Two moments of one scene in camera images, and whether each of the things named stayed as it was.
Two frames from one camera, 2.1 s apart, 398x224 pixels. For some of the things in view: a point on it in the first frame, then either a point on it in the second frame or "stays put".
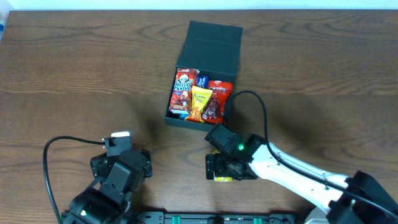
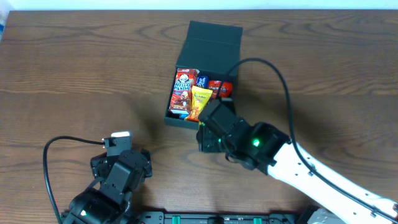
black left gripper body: [97, 162] stays put
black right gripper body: [211, 166] -> [204, 140]
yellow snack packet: [200, 98] stays put
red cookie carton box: [181, 99] stays put
